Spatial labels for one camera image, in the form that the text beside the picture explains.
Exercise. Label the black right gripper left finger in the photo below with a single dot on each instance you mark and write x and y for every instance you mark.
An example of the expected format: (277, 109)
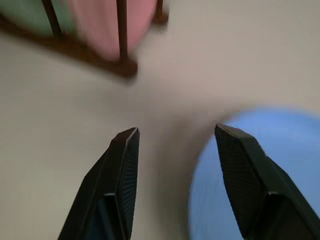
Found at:
(110, 190)

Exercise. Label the wooden dish rack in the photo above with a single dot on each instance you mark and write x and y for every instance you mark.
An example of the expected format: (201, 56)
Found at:
(75, 47)

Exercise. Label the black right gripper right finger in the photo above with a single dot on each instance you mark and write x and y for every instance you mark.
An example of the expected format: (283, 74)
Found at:
(252, 185)

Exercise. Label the blue plate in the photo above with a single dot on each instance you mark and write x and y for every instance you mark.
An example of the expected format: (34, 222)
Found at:
(282, 150)

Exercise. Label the green plate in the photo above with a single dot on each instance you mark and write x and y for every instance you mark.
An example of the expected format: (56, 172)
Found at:
(27, 15)

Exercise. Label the pink plate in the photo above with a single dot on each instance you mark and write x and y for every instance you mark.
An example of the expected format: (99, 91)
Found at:
(102, 25)

